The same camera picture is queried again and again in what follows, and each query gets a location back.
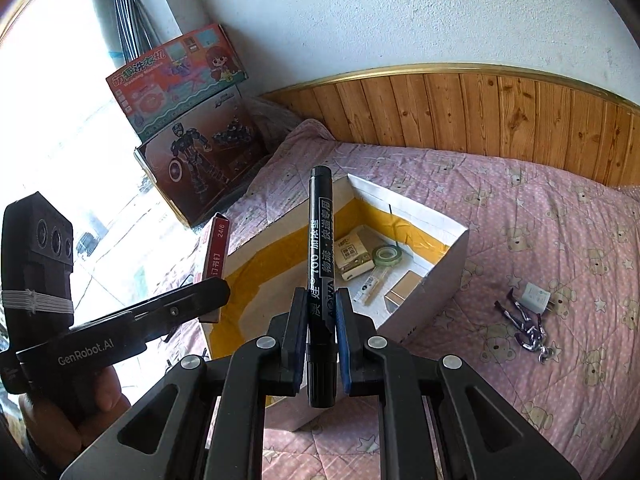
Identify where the robot figure toy box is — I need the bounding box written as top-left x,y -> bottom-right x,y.
133,82 -> 269,227

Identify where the colourful toy box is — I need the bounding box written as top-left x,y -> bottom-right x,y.
106,22 -> 250,144

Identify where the silver figure keychain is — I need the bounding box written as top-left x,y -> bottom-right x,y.
494,287 -> 564,365

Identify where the grey pipe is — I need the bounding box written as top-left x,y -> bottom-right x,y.
82,0 -> 132,67

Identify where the red and white staples box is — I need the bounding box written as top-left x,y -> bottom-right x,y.
192,212 -> 232,324

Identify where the black marker pen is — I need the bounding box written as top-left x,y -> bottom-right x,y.
305,166 -> 339,409

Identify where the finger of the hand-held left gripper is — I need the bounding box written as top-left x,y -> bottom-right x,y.
67,278 -> 232,344

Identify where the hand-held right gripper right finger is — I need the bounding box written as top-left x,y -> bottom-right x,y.
335,287 -> 583,480

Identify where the white charger plug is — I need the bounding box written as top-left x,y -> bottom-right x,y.
515,282 -> 553,317

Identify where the dark cable bundle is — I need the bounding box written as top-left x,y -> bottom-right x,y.
112,0 -> 167,61

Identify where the pink bear printed blanket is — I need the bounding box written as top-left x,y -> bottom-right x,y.
172,119 -> 640,480

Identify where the green tape roll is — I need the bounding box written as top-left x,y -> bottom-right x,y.
371,244 -> 405,267

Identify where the yellow tissue pack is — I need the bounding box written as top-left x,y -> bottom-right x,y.
334,226 -> 375,276

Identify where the person's left hand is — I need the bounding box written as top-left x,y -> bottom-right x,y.
20,365 -> 133,471

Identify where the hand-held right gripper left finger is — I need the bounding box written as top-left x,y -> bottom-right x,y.
60,287 -> 310,480

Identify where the white cardboard box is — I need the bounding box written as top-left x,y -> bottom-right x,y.
200,172 -> 471,433

